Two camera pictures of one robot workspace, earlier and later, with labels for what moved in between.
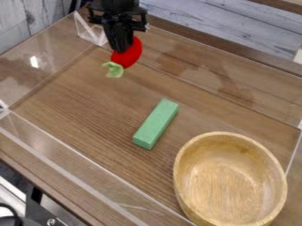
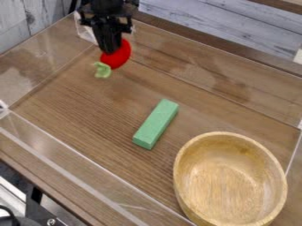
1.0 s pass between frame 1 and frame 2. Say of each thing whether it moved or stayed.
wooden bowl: stayed
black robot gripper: moved
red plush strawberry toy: moved
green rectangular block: stayed
